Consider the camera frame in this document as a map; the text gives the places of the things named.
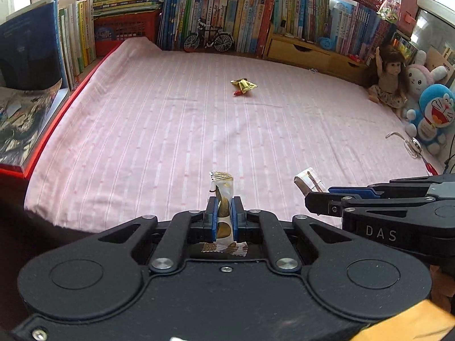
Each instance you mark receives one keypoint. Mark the brown-haired doll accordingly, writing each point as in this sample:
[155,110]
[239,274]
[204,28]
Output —
[389,78]

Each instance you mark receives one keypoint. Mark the small red toy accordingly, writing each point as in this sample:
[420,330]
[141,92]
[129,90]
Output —
[356,59]

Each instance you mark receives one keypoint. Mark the white paper wrapper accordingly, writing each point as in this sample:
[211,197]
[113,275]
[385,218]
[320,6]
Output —
[308,181]

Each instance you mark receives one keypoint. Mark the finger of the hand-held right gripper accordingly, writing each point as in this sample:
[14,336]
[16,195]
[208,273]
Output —
[355,191]
[325,204]

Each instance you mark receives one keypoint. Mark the red plastic crate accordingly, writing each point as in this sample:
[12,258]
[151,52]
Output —
[121,32]

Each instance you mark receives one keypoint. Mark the row of upright books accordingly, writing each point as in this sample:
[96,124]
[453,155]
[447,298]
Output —
[71,35]
[241,14]
[359,28]
[302,7]

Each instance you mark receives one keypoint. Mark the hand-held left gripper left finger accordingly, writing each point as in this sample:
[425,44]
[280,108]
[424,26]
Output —
[212,217]

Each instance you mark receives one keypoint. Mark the white rabbit plush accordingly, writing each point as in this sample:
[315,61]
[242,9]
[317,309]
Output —
[419,78]

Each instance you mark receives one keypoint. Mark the red tray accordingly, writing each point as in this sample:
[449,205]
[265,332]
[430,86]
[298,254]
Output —
[10,172]

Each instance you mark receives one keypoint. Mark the illustrated magazine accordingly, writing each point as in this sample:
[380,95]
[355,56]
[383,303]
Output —
[21,120]

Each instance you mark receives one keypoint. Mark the brown cardboard box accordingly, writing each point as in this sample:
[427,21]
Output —
[439,60]

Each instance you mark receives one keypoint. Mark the wooden drawer organizer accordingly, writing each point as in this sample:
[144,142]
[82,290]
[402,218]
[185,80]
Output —
[298,51]

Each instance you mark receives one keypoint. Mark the person's left forearm yellow sleeve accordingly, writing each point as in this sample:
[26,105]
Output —
[408,323]

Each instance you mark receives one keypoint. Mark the blue round toy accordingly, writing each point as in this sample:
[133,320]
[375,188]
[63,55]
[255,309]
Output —
[327,43]

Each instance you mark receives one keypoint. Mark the pink striped tablecloth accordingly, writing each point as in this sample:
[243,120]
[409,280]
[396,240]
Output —
[142,131]

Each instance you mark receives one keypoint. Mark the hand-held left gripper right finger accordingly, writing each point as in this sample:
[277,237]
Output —
[234,217]

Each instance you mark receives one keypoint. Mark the miniature black bicycle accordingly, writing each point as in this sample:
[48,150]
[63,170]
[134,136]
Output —
[223,42]

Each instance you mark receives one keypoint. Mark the gold snack wrapper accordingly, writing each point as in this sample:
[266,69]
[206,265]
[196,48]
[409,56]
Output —
[245,84]
[224,188]

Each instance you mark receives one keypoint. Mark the box of coloured pens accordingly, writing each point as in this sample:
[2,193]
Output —
[403,44]

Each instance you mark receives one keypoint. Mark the blue cat plush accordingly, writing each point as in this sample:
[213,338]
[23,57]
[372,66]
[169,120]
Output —
[437,106]

